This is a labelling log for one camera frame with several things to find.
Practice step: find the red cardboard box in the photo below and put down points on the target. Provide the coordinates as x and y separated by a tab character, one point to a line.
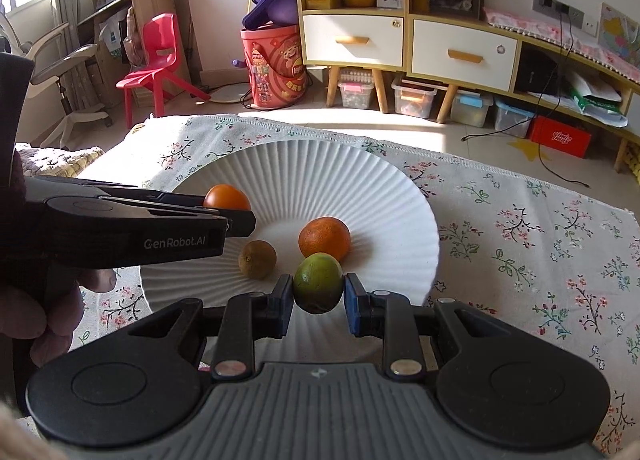
560	136

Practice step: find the beige curtain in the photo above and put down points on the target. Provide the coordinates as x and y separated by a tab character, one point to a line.
65	15

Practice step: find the wooden desk with shelves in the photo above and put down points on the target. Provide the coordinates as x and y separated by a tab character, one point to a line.
160	0

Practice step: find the black box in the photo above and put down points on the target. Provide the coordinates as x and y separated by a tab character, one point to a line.
540	71

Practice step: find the clear storage box blue lid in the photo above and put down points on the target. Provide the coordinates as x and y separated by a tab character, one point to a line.
514	120
471	111

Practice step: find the brown kiwi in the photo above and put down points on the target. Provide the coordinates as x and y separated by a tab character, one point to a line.
257	260

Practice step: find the low wooden bench shelf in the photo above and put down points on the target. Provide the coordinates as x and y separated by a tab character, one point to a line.
617	78

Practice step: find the floral tablecloth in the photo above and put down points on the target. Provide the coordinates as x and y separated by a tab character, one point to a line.
510	270

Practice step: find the orange tangerine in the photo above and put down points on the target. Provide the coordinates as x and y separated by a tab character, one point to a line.
325	237

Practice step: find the wooden shelf cabinet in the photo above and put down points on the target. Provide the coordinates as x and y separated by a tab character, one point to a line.
407	15

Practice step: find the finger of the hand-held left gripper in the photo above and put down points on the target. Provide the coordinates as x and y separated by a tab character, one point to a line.
165	200
240	224

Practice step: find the white and green bag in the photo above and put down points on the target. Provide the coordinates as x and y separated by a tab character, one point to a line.
595	100

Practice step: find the white ribbed plate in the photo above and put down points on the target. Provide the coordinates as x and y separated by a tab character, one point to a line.
320	175

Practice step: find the round white scale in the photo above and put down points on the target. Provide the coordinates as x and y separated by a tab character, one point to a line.
231	93

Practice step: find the purple ball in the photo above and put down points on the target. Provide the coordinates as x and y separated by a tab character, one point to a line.
286	8

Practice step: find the grey wall socket strip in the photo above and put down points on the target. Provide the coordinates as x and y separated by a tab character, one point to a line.
555	9

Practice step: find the pinkish knit blanket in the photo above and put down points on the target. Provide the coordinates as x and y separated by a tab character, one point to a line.
55	160

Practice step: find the red plastic chair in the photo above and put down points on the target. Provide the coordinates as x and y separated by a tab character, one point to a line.
160	43

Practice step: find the yellow star sticker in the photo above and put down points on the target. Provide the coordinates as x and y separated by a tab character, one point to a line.
522	148

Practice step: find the wall map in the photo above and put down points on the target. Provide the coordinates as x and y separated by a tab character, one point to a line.
620	33

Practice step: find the pink floral cloth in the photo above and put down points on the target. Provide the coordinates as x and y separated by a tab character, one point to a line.
530	28

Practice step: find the red printed bucket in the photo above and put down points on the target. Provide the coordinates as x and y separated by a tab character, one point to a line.
272	70

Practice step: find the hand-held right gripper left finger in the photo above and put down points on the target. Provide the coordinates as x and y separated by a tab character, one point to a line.
283	307

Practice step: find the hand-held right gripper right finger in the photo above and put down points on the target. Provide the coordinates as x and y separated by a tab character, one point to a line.
353	310

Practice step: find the yellow flat tin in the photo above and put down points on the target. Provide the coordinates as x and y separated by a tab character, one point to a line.
322	2

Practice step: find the person's left hand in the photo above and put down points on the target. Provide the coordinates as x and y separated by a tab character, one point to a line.
45	320

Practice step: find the white wall outlet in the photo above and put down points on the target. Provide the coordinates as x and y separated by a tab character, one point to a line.
591	27

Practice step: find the green citrus fruit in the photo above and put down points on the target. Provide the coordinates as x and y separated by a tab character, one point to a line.
318	284

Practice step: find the smooth orange persimmon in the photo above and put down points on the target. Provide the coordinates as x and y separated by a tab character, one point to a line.
227	196

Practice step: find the beige office chair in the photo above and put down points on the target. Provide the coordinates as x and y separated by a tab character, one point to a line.
50	68

